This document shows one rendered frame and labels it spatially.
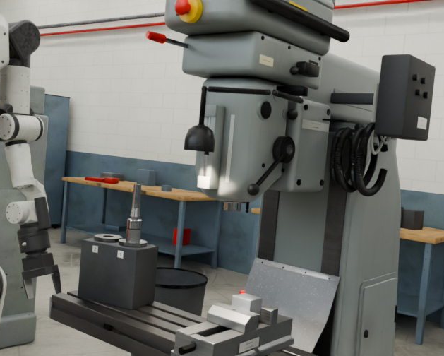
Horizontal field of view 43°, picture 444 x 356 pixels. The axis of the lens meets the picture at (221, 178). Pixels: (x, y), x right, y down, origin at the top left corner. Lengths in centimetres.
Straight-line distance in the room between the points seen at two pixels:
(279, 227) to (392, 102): 60
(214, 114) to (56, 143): 750
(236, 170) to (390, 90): 45
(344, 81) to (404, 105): 32
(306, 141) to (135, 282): 67
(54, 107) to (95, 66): 85
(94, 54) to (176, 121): 199
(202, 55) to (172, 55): 618
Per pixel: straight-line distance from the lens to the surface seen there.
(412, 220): 523
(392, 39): 601
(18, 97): 184
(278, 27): 144
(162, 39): 144
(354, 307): 184
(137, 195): 181
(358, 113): 189
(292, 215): 186
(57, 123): 884
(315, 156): 164
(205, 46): 147
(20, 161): 183
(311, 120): 161
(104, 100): 853
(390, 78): 156
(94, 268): 187
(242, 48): 140
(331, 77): 172
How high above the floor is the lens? 144
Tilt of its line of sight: 3 degrees down
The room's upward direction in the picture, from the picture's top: 5 degrees clockwise
